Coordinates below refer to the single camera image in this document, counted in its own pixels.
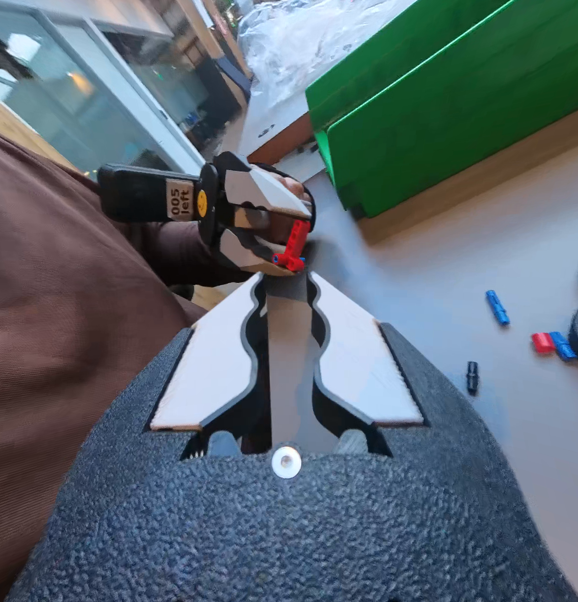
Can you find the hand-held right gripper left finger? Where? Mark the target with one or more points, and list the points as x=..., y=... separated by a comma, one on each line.
x=204, y=376

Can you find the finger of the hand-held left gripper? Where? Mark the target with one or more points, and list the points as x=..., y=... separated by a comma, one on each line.
x=244, y=258
x=261, y=190

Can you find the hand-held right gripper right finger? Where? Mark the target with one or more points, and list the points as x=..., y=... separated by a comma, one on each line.
x=364, y=371

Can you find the blue connector pin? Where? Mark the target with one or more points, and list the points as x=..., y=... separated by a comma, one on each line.
x=562, y=345
x=497, y=308
x=274, y=257

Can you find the red angled beam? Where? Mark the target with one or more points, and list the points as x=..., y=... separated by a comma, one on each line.
x=297, y=237

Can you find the black connector pin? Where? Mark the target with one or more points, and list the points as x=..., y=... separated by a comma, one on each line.
x=473, y=377

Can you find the green plastic bin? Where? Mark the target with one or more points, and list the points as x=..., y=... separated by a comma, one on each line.
x=434, y=117

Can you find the person's left forearm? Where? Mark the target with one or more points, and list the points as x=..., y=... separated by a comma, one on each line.
x=185, y=254

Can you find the background desk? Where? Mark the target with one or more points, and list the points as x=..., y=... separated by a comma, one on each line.
x=270, y=127

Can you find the grey desk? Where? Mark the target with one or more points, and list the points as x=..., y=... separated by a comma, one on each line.
x=434, y=282

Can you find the person's left hand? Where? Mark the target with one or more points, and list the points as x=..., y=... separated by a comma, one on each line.
x=299, y=192

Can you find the clear plastic bags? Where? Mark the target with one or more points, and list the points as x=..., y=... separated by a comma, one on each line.
x=293, y=42

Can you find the person's brown sweater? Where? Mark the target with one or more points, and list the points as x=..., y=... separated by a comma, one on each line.
x=58, y=329

